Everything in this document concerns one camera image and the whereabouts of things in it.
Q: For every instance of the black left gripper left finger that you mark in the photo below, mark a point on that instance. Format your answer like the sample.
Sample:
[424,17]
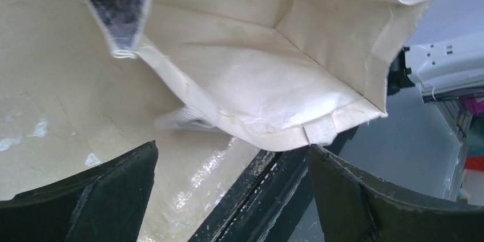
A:
[103,203]

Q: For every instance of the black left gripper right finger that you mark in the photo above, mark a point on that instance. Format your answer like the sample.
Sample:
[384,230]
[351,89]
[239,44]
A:
[355,205]

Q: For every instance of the beige canvas tote bag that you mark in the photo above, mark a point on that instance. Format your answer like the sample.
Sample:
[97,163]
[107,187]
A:
[279,74]

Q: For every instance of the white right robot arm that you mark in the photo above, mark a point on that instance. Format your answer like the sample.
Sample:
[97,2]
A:
[443,71]

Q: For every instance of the black mounting rail base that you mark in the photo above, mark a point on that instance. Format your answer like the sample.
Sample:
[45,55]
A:
[266,202]

